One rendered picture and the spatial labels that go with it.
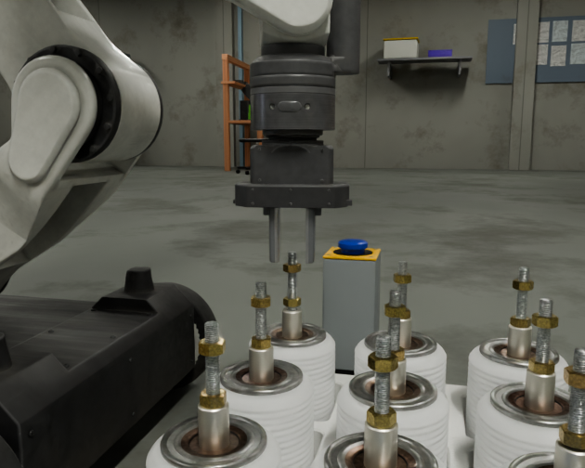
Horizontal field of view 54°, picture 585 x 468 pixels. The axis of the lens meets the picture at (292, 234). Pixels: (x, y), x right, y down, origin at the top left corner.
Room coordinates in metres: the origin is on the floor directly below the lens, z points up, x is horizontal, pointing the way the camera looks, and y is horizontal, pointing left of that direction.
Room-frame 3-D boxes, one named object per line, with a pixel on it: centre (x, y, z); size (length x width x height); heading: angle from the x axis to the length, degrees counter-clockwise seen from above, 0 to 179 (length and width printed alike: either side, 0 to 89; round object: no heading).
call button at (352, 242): (0.77, -0.08, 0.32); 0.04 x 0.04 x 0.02
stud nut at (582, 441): (0.33, -0.17, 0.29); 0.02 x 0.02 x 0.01; 51
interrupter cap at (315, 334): (0.61, 0.00, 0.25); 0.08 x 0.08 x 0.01
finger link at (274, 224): (0.62, 0.02, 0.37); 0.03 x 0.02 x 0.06; 176
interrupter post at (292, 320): (0.61, 0.00, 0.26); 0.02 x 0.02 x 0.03
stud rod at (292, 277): (0.61, 0.00, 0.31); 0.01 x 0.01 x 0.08
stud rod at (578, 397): (0.33, -0.17, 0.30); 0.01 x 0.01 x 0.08
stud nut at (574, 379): (0.33, -0.17, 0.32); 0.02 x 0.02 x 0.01; 51
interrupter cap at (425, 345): (0.59, -0.11, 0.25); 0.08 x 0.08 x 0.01
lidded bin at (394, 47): (9.23, -1.68, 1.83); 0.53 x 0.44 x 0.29; 77
